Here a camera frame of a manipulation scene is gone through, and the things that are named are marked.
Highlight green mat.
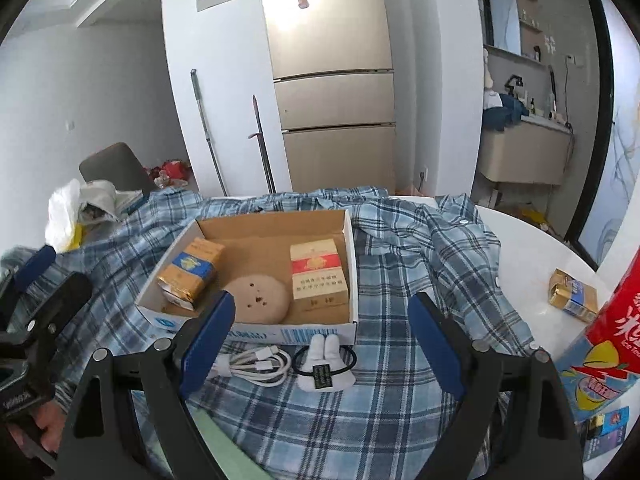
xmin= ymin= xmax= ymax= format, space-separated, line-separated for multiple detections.
xmin=185 ymin=402 xmax=281 ymax=480

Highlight round brown cookie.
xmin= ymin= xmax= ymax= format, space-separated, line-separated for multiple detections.
xmin=222 ymin=272 xmax=291 ymax=324

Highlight person's left hand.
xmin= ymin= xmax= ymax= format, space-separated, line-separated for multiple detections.
xmin=10 ymin=401 xmax=69 ymax=461

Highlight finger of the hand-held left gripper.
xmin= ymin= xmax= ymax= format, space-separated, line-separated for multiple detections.
xmin=24 ymin=271 xmax=94 ymax=342
xmin=12 ymin=244 xmax=57 ymax=294

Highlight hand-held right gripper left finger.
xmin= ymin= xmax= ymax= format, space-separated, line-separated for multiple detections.
xmin=55 ymin=290 xmax=237 ymax=480

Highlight white coiled cable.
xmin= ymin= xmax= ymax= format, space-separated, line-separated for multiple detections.
xmin=209 ymin=344 xmax=294 ymax=389

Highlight red white cigarette pack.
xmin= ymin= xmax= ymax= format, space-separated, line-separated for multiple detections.
xmin=290 ymin=239 xmax=350 ymax=312

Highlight bathroom mirror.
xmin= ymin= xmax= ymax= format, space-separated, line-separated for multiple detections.
xmin=487 ymin=0 xmax=519 ymax=54

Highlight yellow plastic bag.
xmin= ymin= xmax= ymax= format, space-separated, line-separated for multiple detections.
xmin=61 ymin=224 xmax=84 ymax=252

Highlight gold blue cigarette pack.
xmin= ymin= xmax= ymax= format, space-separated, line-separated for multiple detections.
xmin=548 ymin=268 xmax=599 ymax=324
xmin=156 ymin=238 xmax=226 ymax=312

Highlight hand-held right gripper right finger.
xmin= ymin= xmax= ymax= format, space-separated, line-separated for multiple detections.
xmin=406 ymin=291 xmax=585 ymax=480

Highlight grey white plastic bag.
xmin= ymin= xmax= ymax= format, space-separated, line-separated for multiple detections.
xmin=80 ymin=180 xmax=147 ymax=224

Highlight small blue box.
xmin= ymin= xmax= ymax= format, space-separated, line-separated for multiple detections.
xmin=575 ymin=406 xmax=630 ymax=464

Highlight beige vanity cabinet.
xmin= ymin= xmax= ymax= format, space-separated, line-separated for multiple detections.
xmin=477 ymin=114 xmax=576 ymax=189

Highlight wall shelf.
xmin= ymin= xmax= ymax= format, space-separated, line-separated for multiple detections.
xmin=515 ymin=0 xmax=549 ymax=64

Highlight gold refrigerator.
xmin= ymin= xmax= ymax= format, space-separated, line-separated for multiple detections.
xmin=257 ymin=0 xmax=398 ymax=196

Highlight white plush hair tie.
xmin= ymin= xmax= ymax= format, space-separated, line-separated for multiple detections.
xmin=291 ymin=334 xmax=359 ymax=392

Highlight red items on floor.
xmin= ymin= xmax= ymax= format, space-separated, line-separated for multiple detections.
xmin=144 ymin=159 xmax=192 ymax=189

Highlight cardboard box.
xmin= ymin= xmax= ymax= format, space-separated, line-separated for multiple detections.
xmin=134 ymin=208 xmax=360 ymax=347

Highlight blue plaid shirt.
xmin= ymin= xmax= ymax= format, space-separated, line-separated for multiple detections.
xmin=0 ymin=186 xmax=541 ymax=480

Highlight blue cloth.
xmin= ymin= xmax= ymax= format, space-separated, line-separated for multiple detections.
xmin=482 ymin=94 xmax=531 ymax=134

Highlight silver mop handle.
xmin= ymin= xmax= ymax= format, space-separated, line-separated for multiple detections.
xmin=190 ymin=68 xmax=229 ymax=196

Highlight black door frame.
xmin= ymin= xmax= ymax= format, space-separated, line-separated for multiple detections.
xmin=565 ymin=0 xmax=617 ymax=272

